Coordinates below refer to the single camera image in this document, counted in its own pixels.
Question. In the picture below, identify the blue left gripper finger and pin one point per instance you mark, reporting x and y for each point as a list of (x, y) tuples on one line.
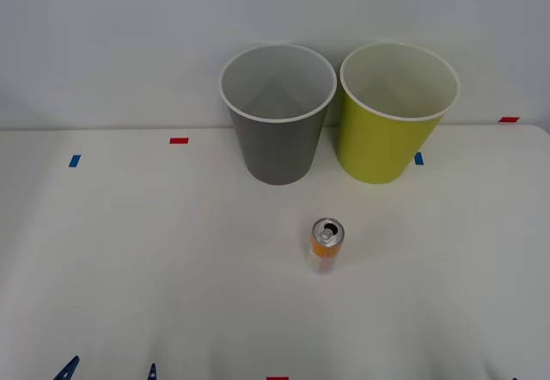
[(153, 373), (69, 369)]

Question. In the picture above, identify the orange and white drink can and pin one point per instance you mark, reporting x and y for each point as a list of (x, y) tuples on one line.
[(326, 242)]

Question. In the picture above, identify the grey plastic waste bin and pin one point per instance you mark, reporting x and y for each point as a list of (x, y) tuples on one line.
[(277, 152)]

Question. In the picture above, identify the yellow-green plastic waste bin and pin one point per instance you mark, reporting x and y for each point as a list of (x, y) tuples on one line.
[(378, 148)]

